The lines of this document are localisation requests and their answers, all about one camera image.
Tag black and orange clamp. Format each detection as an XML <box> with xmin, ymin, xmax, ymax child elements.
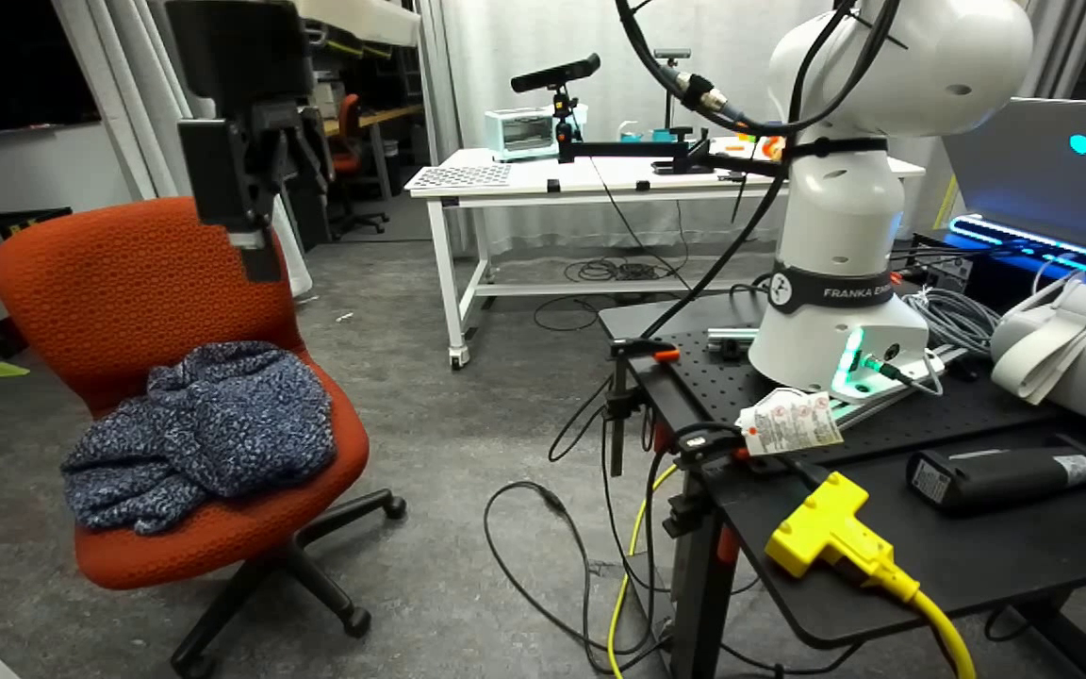
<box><xmin>608</xmin><ymin>337</ymin><xmax>685</xmax><ymax>482</ymax></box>

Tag white metal table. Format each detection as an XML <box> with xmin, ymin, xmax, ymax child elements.
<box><xmin>402</xmin><ymin>142</ymin><xmax>799</xmax><ymax>372</ymax></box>

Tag small white box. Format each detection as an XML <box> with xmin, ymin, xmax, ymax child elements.
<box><xmin>480</xmin><ymin>105</ymin><xmax>562</xmax><ymax>167</ymax></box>

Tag white and red packet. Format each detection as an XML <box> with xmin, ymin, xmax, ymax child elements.
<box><xmin>732</xmin><ymin>386</ymin><xmax>847</xmax><ymax>459</ymax></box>

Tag wooden office desk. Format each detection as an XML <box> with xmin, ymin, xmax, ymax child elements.
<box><xmin>318</xmin><ymin>103</ymin><xmax>428</xmax><ymax>208</ymax></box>

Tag small red chair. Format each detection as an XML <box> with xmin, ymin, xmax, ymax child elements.
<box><xmin>330</xmin><ymin>91</ymin><xmax>392</xmax><ymax>241</ymax></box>

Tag yellow triple outlet plug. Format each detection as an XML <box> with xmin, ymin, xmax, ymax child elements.
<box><xmin>761</xmin><ymin>469</ymin><xmax>924</xmax><ymax>602</ymax></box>

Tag blue speckled round seat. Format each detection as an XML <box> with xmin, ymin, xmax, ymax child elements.
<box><xmin>60</xmin><ymin>337</ymin><xmax>338</xmax><ymax>538</ymax></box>

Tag black equipment stand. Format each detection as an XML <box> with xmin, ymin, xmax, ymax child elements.
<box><xmin>162</xmin><ymin>0</ymin><xmax>321</xmax><ymax>285</ymax></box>

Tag orange office chair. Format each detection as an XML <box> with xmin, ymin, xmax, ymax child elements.
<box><xmin>0</xmin><ymin>191</ymin><xmax>411</xmax><ymax>676</ymax></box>

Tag black work table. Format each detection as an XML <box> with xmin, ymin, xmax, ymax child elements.
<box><xmin>594</xmin><ymin>294</ymin><xmax>1086</xmax><ymax>679</ymax></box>

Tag white VR headset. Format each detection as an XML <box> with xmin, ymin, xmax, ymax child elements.
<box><xmin>986</xmin><ymin>276</ymin><xmax>1086</xmax><ymax>428</ymax></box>

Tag grey laptop with blue glow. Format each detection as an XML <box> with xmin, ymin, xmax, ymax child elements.
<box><xmin>940</xmin><ymin>93</ymin><xmax>1086</xmax><ymax>306</ymax></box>

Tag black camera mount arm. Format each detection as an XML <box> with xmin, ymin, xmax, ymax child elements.
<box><xmin>546</xmin><ymin>85</ymin><xmax>788</xmax><ymax>177</ymax></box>

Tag black floor cables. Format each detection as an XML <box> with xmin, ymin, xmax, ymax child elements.
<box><xmin>480</xmin><ymin>372</ymin><xmax>697</xmax><ymax>679</ymax></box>

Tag black stereo camera bar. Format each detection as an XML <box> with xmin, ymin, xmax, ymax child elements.
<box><xmin>510</xmin><ymin>49</ymin><xmax>604</xmax><ymax>96</ymax></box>

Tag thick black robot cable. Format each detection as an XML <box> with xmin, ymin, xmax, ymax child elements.
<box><xmin>611</xmin><ymin>0</ymin><xmax>912</xmax><ymax>350</ymax></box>

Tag grey cable bundle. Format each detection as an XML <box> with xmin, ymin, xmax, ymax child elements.
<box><xmin>906</xmin><ymin>284</ymin><xmax>1003</xmax><ymax>363</ymax></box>

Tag black wall screen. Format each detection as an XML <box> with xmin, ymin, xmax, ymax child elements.
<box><xmin>0</xmin><ymin>0</ymin><xmax>107</xmax><ymax>142</ymax></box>

